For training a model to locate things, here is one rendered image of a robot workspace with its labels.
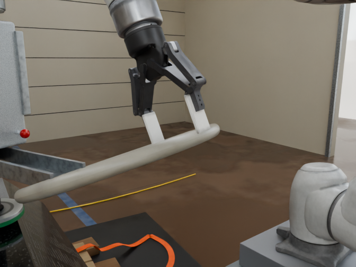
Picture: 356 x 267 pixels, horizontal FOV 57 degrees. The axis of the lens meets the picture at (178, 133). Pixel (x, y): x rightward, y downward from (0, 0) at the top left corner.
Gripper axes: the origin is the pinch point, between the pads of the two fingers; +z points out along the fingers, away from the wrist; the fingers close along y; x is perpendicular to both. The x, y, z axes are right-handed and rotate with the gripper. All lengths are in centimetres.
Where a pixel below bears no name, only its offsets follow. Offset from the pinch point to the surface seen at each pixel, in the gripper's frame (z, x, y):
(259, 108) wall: 10, -472, 317
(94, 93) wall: -126, -280, 535
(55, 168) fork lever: -2, 4, 57
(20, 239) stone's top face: 17, 16, 78
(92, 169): 0.8, 16.3, 4.7
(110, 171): 2.3, 14.2, 2.9
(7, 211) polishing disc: 6, 15, 88
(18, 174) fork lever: -4, 15, 55
